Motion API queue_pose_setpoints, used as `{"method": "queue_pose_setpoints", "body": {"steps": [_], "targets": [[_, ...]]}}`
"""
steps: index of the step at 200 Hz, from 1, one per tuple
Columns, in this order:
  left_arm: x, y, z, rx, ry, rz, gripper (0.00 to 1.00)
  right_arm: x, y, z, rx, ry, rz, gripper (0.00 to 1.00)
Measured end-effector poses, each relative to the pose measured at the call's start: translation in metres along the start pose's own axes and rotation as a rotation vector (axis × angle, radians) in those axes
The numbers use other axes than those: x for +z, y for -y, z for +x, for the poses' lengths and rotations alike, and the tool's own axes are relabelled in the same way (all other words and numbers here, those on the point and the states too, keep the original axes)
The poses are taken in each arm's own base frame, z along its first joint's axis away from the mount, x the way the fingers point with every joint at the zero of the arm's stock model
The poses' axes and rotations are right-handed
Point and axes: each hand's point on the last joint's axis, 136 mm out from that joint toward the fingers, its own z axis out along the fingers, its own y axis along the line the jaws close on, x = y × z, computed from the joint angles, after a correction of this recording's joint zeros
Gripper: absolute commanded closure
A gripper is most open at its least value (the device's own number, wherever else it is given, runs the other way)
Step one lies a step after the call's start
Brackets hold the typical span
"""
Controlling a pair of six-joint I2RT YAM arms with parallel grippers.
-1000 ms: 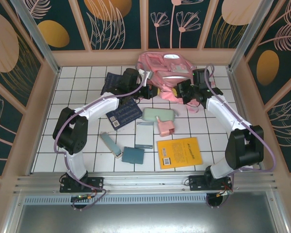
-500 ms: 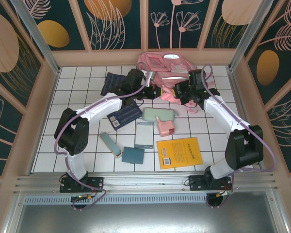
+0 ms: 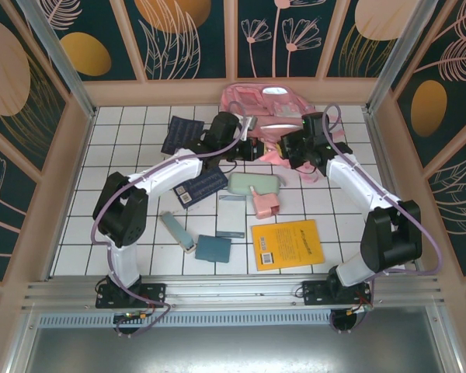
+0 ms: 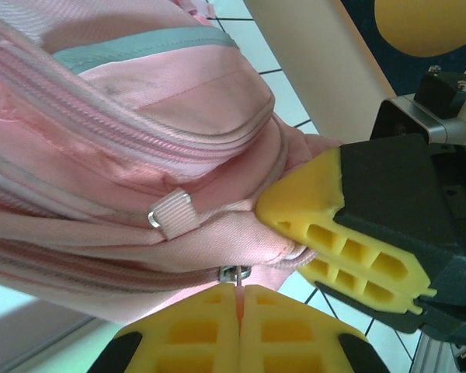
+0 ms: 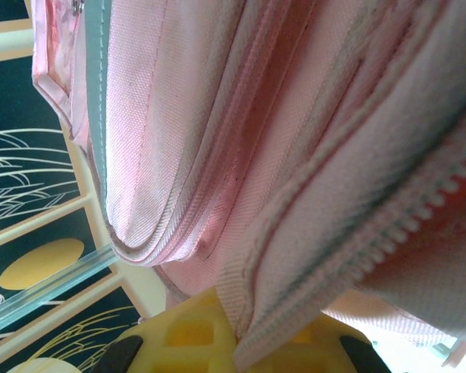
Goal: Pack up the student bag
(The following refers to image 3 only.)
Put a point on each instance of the mint green pencil case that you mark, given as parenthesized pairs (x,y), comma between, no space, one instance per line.
(252,182)

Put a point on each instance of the pink backpack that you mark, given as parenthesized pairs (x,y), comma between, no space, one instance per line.
(279,105)

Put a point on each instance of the navy blue book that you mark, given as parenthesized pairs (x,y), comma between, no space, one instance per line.
(202,186)
(176,134)

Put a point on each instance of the small pink pouch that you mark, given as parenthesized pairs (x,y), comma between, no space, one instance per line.
(266,204)

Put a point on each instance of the light blue notebook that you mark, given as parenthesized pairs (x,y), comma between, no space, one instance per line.
(231,217)

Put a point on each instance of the yellow book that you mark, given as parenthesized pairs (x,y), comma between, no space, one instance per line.
(287,245)

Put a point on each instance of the teal notebook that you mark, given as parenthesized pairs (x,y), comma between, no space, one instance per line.
(213,248)

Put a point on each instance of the long teal pencil box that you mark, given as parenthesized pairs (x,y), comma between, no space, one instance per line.
(176,231)

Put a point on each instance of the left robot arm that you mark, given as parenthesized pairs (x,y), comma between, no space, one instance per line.
(120,210)

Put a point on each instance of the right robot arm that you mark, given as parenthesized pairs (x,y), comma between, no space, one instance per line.
(357,182)

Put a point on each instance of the grey metal sheet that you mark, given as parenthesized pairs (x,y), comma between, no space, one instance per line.
(233,349)

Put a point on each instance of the small circuit board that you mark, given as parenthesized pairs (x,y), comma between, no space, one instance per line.
(130,316)

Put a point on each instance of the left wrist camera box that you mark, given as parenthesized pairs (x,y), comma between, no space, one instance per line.
(252,123)

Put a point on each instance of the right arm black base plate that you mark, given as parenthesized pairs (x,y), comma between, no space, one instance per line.
(314,293)

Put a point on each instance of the aluminium corner post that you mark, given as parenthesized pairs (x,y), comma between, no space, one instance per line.
(58,50)
(404,42)

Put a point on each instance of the aluminium mounting rail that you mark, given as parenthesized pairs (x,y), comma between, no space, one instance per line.
(233,287)

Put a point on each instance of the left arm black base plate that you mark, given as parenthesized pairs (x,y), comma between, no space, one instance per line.
(155,291)

